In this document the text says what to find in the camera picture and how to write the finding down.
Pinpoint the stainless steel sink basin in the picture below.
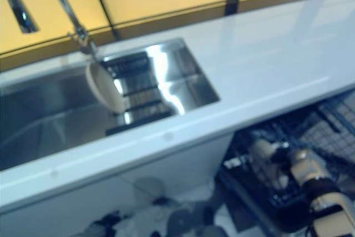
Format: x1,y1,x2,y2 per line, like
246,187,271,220
0,37,221,172

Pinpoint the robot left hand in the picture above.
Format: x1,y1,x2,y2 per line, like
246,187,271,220
79,211,123,237

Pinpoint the black slatted sink drying rack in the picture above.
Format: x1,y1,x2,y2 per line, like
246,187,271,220
100,50,179,138

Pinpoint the dishwasher upper wire basket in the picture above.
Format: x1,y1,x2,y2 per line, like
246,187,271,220
298,92,355,152

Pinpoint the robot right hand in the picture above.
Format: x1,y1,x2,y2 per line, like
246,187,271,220
262,140,295,172

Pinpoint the chrome pull-down kitchen faucet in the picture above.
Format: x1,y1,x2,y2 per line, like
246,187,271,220
0,0,99,56

